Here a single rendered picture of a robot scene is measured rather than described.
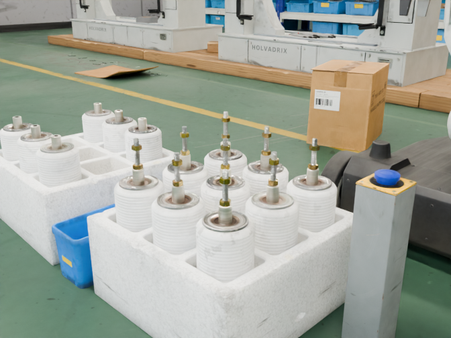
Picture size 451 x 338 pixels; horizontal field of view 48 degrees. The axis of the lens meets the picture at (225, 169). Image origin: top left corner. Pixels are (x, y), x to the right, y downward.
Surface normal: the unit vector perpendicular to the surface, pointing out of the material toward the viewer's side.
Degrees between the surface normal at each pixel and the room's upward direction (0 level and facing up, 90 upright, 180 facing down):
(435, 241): 90
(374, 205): 90
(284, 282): 90
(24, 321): 0
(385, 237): 90
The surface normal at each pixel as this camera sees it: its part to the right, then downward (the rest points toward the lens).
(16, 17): 0.70, 0.25
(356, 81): -0.50, 0.30
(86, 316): 0.00, -0.94
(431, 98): -0.71, 0.25
